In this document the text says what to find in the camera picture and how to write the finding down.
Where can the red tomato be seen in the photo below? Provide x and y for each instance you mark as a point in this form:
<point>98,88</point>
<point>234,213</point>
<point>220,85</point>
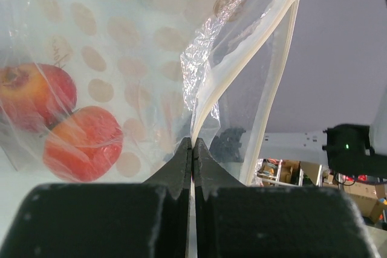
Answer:
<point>84,146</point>

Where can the cardboard boxes in background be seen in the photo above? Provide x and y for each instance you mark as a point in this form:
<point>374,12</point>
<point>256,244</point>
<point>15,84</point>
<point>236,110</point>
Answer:
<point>367,192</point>

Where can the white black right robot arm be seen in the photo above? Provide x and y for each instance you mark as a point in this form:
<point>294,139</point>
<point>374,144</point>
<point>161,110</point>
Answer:
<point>350,149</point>

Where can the clear dotted zip top bag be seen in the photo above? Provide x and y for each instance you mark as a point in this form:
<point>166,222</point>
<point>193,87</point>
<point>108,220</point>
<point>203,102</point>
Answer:
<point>166,69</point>

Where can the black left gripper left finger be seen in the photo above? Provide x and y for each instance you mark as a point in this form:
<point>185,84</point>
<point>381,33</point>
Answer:
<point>148,219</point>

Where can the red apple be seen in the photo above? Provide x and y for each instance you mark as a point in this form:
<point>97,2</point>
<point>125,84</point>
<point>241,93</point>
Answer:
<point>35,96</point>

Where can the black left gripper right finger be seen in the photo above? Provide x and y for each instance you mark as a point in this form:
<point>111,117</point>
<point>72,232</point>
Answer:
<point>234,220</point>

